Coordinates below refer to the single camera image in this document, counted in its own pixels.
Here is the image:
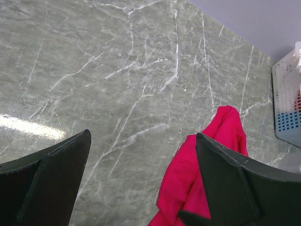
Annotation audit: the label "white plastic laundry basket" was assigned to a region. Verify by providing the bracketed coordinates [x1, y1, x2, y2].
[271, 41, 301, 147]

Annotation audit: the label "magenta pink t-shirt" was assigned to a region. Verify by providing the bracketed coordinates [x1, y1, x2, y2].
[149, 105, 248, 226]

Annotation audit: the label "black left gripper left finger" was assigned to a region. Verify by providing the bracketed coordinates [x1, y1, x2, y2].
[0, 129, 91, 226]

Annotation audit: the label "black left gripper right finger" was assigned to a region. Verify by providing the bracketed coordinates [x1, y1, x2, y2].
[178, 133, 301, 226]

